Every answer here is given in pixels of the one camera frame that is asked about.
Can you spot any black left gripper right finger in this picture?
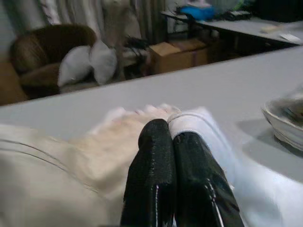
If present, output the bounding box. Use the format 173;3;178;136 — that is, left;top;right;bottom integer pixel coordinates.
174;132;244;227

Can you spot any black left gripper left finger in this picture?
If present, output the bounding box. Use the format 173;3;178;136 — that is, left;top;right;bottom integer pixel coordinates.
120;119;177;227

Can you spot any white striped shirt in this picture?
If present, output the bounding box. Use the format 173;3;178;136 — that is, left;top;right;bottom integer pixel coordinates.
165;106;303;227

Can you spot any cream white garment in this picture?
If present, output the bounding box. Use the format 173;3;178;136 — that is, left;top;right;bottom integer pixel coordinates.
0;103;183;227

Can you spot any white ceramic bowl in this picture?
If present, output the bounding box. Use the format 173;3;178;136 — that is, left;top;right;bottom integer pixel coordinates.
261;94;303;152

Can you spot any white table with black legs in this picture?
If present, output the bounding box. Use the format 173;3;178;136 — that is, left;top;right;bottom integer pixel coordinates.
0;44;303;166

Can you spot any brown cardboard box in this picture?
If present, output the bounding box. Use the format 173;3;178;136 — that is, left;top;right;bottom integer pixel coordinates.
175;39;209;67
148;42;186;74

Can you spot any white pillow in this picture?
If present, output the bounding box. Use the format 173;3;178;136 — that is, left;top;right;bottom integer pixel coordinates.
91;40;118;85
58;46;93;87

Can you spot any blue bag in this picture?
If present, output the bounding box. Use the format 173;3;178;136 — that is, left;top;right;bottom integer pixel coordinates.
181;6;215;20

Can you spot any brown armchair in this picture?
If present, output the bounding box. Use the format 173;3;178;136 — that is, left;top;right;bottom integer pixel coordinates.
9;23;119;100

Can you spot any beige curtain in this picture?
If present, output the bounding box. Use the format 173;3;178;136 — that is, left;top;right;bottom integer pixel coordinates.
7;0;166;49

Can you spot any grey table with black frame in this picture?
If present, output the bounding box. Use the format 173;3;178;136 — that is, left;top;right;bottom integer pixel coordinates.
160;9;303;48

